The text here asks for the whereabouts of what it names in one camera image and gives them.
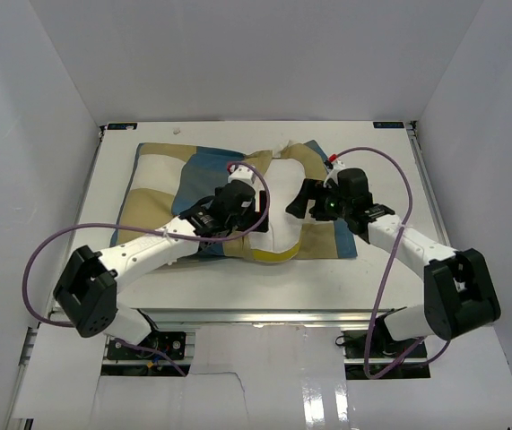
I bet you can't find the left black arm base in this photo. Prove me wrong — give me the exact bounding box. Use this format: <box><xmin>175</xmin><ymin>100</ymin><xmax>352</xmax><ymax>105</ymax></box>
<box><xmin>101</xmin><ymin>328</ymin><xmax>190</xmax><ymax>377</ymax></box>

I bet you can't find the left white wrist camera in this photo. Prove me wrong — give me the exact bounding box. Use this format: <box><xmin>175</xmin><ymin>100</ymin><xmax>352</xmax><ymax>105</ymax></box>
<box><xmin>228</xmin><ymin>163</ymin><xmax>257</xmax><ymax>186</ymax></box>

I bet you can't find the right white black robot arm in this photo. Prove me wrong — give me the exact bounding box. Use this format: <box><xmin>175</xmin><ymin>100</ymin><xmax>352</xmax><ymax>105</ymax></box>
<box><xmin>286</xmin><ymin>168</ymin><xmax>501</xmax><ymax>357</ymax></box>

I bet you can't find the blue corner label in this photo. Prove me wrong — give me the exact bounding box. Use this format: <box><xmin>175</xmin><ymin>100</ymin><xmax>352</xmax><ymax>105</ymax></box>
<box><xmin>106</xmin><ymin>123</ymin><xmax>138</xmax><ymax>131</ymax></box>
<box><xmin>373</xmin><ymin>121</ymin><xmax>404</xmax><ymax>129</ymax></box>

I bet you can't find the left blue corner label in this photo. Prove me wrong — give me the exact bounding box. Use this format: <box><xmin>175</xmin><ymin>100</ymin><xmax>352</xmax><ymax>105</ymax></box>
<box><xmin>106</xmin><ymin>123</ymin><xmax>138</xmax><ymax>131</ymax></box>

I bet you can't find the right blue corner label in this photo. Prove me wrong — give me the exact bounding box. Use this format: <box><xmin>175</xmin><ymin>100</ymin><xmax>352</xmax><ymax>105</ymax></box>
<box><xmin>373</xmin><ymin>121</ymin><xmax>404</xmax><ymax>129</ymax></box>

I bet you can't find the blue beige checkered pillowcase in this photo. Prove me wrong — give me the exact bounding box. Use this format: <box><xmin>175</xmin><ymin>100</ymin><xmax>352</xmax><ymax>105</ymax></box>
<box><xmin>117</xmin><ymin>141</ymin><xmax>358</xmax><ymax>261</ymax></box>

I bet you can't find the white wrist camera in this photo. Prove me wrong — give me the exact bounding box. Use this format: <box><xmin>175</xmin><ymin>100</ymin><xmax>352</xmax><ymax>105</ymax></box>
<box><xmin>228</xmin><ymin>163</ymin><xmax>257</xmax><ymax>186</ymax></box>
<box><xmin>324</xmin><ymin>154</ymin><xmax>347</xmax><ymax>188</ymax></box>

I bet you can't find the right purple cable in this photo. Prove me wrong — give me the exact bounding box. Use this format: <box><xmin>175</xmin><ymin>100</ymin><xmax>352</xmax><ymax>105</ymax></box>
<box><xmin>334</xmin><ymin>145</ymin><xmax>452</xmax><ymax>381</ymax></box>

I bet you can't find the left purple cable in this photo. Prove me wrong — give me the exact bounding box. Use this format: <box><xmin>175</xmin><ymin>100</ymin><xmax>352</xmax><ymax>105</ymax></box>
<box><xmin>22</xmin><ymin>160</ymin><xmax>273</xmax><ymax>377</ymax></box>

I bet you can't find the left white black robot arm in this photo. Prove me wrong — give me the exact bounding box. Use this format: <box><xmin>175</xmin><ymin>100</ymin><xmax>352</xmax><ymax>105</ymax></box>
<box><xmin>54</xmin><ymin>180</ymin><xmax>268</xmax><ymax>357</ymax></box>

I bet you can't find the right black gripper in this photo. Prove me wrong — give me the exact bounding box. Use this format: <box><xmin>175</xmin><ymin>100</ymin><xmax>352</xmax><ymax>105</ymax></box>
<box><xmin>287</xmin><ymin>179</ymin><xmax>351</xmax><ymax>221</ymax></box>

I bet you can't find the white pillow with yellow edge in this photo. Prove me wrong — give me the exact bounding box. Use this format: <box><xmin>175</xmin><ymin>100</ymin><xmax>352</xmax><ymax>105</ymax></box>
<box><xmin>248</xmin><ymin>141</ymin><xmax>306</xmax><ymax>263</ymax></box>

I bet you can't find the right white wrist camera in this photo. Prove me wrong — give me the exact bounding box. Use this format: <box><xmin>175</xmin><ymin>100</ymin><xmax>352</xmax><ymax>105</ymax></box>
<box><xmin>324</xmin><ymin>154</ymin><xmax>347</xmax><ymax>188</ymax></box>

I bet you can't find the aluminium frame rail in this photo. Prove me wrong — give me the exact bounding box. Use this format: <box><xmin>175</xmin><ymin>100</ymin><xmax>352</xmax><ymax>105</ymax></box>
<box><xmin>47</xmin><ymin>308</ymin><xmax>400</xmax><ymax>328</ymax></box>

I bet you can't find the purple cable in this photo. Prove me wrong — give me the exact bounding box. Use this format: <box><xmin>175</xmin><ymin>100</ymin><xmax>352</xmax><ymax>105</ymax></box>
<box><xmin>334</xmin><ymin>145</ymin><xmax>452</xmax><ymax>381</ymax></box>
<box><xmin>22</xmin><ymin>160</ymin><xmax>273</xmax><ymax>377</ymax></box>

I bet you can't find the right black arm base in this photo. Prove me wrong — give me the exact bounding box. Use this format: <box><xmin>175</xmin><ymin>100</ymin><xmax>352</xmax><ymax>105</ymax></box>
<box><xmin>334</xmin><ymin>329</ymin><xmax>430</xmax><ymax>381</ymax></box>

